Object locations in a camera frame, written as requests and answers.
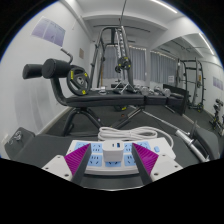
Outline small purple wall poster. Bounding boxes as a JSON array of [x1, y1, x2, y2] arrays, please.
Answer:
[[212, 76, 224, 91]]

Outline black padded gym bench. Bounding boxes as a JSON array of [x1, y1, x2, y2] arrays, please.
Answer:
[[3, 126, 221, 191]]

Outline black bench with roller pads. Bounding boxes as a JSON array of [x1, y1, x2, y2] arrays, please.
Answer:
[[22, 48, 168, 138]]

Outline chrome dumbbells group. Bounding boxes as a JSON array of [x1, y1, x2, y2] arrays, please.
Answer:
[[111, 84, 168, 98]]

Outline black weight plate yellow marks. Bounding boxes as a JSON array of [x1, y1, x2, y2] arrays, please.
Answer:
[[114, 56, 132, 74], [66, 65, 90, 97]]

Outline black exercise machine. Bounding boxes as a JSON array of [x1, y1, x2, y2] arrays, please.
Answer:
[[209, 98, 224, 136]]

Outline white power strip cable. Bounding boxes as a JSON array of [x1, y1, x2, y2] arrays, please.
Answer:
[[97, 125, 175, 149]]

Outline white power strip blue sockets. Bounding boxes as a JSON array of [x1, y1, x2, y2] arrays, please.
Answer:
[[65, 139, 177, 177]]

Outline small white charger block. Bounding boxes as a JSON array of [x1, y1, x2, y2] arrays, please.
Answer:
[[101, 140, 127, 163]]

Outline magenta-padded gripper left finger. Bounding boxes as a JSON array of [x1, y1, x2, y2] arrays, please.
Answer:
[[41, 143, 92, 184]]

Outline black cable rack machine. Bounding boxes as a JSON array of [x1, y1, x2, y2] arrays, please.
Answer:
[[88, 25, 136, 93]]

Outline black squat rack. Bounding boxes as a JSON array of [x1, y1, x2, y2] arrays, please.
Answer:
[[176, 58, 207, 113]]

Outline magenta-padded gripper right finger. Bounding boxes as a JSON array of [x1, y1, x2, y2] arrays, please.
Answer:
[[131, 142, 184, 185]]

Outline grey window curtain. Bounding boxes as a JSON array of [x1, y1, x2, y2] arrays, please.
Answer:
[[149, 51, 181, 84], [103, 44, 147, 81]]

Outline white ceiling light strip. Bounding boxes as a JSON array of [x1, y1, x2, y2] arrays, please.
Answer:
[[198, 32, 215, 56], [149, 0, 179, 14]]

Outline silver bench adjustment knob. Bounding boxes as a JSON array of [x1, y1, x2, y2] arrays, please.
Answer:
[[9, 130, 25, 145]]

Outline silver barbell bar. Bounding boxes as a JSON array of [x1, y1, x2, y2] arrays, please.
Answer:
[[174, 129, 211, 163]]

